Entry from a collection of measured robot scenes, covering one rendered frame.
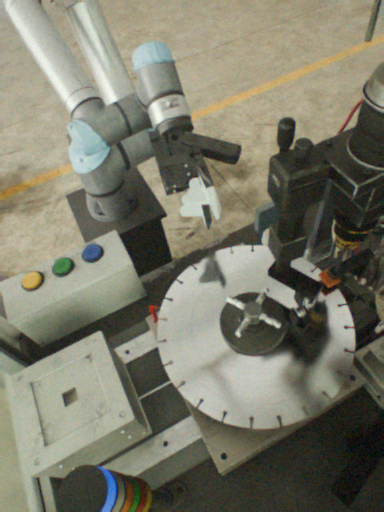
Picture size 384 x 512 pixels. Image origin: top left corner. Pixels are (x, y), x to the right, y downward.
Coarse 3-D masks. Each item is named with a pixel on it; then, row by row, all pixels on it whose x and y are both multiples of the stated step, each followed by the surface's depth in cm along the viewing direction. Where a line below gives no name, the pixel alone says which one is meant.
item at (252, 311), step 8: (264, 288) 59; (264, 296) 59; (240, 304) 58; (248, 304) 58; (256, 304) 57; (248, 312) 57; (256, 312) 57; (248, 320) 57; (256, 320) 57; (264, 320) 57; (272, 320) 56; (240, 328) 56
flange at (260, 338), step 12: (240, 300) 63; (252, 300) 63; (264, 300) 62; (228, 312) 62; (240, 312) 60; (264, 312) 60; (276, 312) 61; (228, 324) 61; (240, 324) 59; (264, 324) 59; (228, 336) 60; (240, 336) 59; (252, 336) 59; (264, 336) 59; (276, 336) 59; (240, 348) 58; (252, 348) 58; (264, 348) 58
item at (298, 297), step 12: (276, 180) 40; (276, 264) 57; (288, 264) 55; (276, 276) 58; (288, 276) 57; (300, 276) 57; (300, 288) 56; (312, 288) 55; (300, 300) 58; (312, 300) 56
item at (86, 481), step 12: (84, 468) 33; (96, 468) 33; (72, 480) 33; (84, 480) 33; (96, 480) 32; (108, 480) 33; (60, 492) 32; (72, 492) 32; (84, 492) 32; (96, 492) 32; (108, 492) 32; (60, 504) 32; (72, 504) 32; (84, 504) 31; (96, 504) 31; (108, 504) 32
